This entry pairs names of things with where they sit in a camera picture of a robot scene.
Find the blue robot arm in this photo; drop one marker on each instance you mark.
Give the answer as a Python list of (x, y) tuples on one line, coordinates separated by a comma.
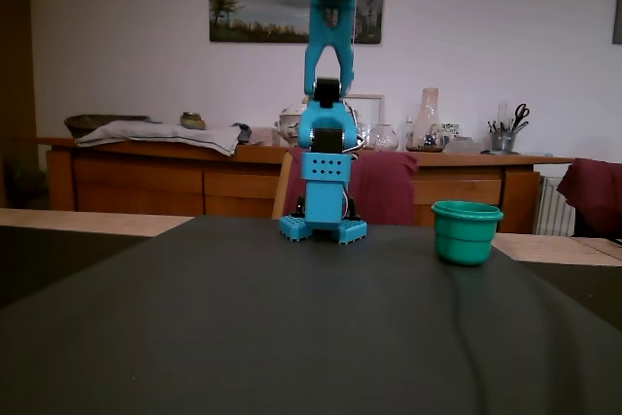
[(323, 191)]

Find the black table clamp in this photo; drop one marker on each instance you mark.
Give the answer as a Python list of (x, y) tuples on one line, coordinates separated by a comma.
[(353, 211), (301, 206)]

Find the light wooden chair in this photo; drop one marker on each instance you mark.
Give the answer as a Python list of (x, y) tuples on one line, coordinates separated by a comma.
[(282, 191)]

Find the white soup tureen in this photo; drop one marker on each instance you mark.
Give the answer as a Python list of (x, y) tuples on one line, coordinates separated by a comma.
[(290, 126)]

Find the dark red chair cover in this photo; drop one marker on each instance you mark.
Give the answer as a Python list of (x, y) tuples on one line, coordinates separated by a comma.
[(595, 191), (384, 191)]

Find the round glass vase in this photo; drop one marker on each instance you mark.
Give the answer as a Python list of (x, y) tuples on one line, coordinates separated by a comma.
[(384, 138)]

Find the small ceramic pot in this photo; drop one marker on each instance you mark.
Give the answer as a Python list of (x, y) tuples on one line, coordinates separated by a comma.
[(193, 120)]

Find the tall pink glass vase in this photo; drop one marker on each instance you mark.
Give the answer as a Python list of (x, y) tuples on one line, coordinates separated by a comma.
[(429, 118)]

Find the grey table mat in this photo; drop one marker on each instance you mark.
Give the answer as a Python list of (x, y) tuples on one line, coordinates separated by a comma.
[(291, 327)]

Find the blue patterned mug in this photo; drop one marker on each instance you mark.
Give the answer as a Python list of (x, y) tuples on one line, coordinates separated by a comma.
[(451, 130)]

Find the grey folded cloth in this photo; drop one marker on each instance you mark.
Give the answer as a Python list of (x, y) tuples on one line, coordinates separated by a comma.
[(160, 135)]

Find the green plastic cup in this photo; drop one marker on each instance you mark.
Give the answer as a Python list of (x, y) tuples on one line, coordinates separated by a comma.
[(465, 235)]

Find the wooden sideboard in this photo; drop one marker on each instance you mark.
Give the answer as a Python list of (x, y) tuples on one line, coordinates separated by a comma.
[(146, 177)]

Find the grey pen holder cup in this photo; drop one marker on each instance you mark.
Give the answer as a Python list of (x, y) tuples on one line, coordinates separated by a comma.
[(503, 142)]

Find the black scissors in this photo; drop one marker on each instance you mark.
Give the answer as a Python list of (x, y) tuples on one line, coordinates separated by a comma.
[(520, 116)]

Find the dark bowl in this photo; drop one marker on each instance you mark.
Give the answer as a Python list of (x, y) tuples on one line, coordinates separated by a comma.
[(87, 123)]

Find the white radiator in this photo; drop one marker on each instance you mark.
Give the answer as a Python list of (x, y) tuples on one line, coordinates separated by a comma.
[(554, 206)]

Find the black table mat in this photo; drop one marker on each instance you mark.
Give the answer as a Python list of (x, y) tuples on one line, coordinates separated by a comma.
[(583, 288), (44, 259)]

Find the white picture frame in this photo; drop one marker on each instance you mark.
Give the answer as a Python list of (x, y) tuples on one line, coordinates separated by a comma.
[(371, 109)]

